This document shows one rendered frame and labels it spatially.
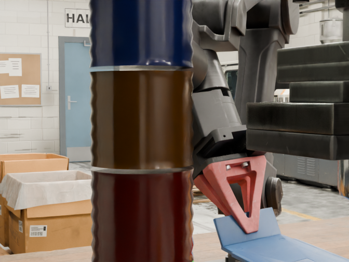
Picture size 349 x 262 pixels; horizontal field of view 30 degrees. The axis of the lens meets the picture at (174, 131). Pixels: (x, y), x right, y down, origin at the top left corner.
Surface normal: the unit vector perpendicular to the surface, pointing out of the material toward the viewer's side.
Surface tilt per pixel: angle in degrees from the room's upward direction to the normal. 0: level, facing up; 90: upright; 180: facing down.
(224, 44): 165
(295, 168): 90
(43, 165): 86
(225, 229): 62
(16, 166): 87
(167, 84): 76
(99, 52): 104
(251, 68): 70
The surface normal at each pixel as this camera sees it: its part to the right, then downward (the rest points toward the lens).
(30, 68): 0.40, 0.04
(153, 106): 0.26, 0.29
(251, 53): -0.39, -0.29
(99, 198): -0.77, -0.21
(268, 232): 0.33, -0.42
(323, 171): -0.92, 0.03
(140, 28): 0.01, -0.19
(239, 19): 0.91, 0.02
